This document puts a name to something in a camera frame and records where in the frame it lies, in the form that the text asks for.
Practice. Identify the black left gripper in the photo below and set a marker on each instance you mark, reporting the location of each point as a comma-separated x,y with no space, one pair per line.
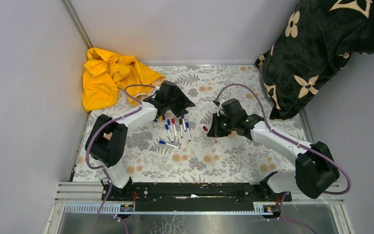
183,103

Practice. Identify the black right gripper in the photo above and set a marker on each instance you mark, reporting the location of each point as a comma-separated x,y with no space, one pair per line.
215,131

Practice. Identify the blue marker black eraser cap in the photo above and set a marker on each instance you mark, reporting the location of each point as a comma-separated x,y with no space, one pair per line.
183,123

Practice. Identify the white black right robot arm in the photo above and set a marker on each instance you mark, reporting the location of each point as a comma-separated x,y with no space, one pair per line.
314,170

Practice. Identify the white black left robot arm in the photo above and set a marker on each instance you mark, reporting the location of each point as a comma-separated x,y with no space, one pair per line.
106,142

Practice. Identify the red cap marker left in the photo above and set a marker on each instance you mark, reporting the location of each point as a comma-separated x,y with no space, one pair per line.
174,127

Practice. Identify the blue cap marker lying crosswise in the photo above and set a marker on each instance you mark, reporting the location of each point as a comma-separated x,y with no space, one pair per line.
168,144

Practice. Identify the floral patterned table mat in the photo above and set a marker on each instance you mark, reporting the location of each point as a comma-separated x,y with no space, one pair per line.
232,159

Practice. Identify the yellow crumpled cloth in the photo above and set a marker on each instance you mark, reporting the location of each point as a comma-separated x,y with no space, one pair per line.
106,73

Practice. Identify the black floral blanket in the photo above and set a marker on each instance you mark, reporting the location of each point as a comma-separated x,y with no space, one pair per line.
316,43

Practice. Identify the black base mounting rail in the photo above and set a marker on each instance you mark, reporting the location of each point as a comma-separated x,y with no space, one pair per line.
193,197

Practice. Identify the aluminium frame rail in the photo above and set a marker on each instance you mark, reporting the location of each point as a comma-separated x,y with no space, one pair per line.
85,198

